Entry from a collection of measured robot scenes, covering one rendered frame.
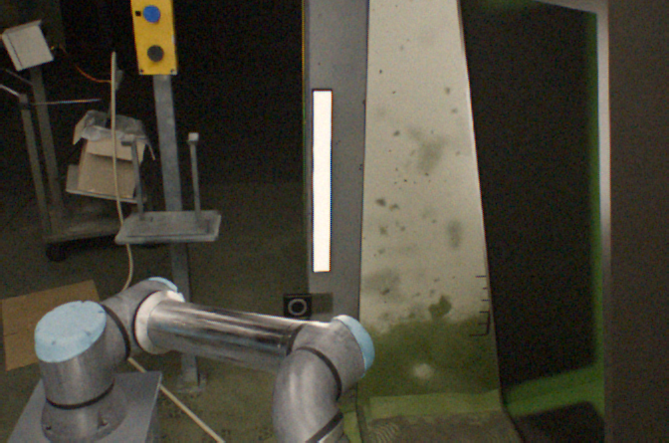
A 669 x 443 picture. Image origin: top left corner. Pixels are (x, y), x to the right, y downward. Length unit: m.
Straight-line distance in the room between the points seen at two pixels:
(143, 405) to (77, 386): 0.20
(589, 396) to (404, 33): 1.18
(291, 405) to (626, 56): 0.72
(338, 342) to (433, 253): 1.08
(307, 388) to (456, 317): 1.33
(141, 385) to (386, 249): 0.92
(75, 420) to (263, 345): 0.51
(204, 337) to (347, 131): 0.87
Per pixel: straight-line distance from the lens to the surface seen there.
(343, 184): 2.00
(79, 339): 1.44
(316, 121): 1.90
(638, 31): 0.87
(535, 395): 1.95
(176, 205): 2.25
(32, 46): 3.67
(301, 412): 1.05
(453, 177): 2.06
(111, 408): 1.57
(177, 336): 1.42
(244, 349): 1.27
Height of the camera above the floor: 1.68
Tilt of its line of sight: 22 degrees down
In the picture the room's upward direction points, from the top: 1 degrees clockwise
